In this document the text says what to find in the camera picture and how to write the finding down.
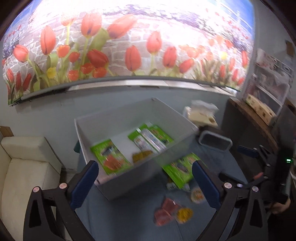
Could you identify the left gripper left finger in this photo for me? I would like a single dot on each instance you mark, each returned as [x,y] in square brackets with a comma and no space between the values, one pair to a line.
[40,223]

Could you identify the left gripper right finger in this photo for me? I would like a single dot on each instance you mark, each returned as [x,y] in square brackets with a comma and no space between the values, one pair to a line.
[250,222]

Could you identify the large green seaweed snack bag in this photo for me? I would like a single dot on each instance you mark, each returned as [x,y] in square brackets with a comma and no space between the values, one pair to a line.
[110,158]

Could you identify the green snack packet barcode back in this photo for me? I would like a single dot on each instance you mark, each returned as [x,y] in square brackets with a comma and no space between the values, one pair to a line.
[150,137]

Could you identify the yellow green snack packet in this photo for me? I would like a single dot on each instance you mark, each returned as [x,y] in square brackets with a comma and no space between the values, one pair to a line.
[141,155]

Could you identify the person's right hand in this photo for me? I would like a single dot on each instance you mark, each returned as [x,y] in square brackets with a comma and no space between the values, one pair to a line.
[279,208]

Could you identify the fruit jelly cup clear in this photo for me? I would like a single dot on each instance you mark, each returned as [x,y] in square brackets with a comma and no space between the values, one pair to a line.
[197,195]

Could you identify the yellow jelly cup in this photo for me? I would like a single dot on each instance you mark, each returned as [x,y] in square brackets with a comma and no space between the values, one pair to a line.
[183,215]

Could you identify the pink jelly cup upside down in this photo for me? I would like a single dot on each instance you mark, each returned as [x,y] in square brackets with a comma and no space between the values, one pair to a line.
[170,206]

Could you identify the grey rectangular container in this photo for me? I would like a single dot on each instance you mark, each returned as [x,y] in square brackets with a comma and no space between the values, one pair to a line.
[214,138]

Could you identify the cream leather sofa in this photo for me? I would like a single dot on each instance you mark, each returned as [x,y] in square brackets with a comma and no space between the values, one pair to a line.
[26,162]

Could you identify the wooden side shelf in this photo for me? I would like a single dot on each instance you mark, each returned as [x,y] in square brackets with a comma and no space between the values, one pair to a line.
[245,128]

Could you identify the pink jelly cup cartoon lid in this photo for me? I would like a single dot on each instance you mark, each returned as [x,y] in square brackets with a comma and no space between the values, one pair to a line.
[162,217]

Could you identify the beige printed box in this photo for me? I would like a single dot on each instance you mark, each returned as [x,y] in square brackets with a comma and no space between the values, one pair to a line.
[262,110]

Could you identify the tissue pack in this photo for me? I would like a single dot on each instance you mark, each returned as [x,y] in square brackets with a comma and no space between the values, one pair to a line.
[201,113]

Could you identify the clear plastic drawer unit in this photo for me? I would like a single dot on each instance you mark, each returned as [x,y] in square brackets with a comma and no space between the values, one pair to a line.
[270,81]

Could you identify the grey cardboard box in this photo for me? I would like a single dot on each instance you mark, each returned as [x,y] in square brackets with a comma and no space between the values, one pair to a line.
[116,124]

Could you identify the tulip wall mural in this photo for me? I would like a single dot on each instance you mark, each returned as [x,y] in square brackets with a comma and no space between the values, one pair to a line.
[52,44]

